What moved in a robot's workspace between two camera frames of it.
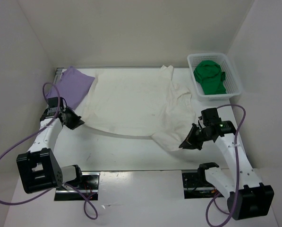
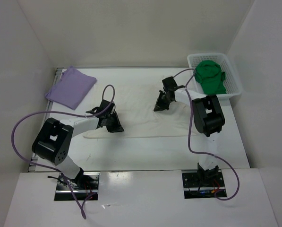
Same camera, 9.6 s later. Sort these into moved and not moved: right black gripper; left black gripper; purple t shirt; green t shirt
Moved: left black gripper; right black gripper
Not moved: green t shirt; purple t shirt
